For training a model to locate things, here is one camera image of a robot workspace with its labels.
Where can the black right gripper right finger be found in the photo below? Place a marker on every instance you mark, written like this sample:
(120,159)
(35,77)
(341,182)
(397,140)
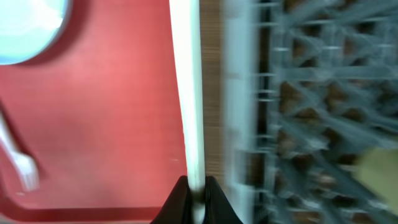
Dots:
(218,209)

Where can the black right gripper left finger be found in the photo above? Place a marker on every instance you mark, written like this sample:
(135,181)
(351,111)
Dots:
(177,208)

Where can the white plastic fork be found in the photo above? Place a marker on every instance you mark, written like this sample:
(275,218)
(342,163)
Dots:
(24,165)

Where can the yellow plastic cup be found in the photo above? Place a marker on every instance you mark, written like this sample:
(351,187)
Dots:
(377,171)

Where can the white plastic spoon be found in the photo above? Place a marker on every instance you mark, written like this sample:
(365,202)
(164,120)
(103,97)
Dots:
(185,22)

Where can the light blue plate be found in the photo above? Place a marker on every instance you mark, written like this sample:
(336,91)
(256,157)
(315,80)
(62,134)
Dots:
(29,27)

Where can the grey dishwasher rack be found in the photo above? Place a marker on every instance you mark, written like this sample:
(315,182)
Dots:
(309,86)

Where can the red serving tray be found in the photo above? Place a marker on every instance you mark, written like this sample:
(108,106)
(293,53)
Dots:
(99,112)

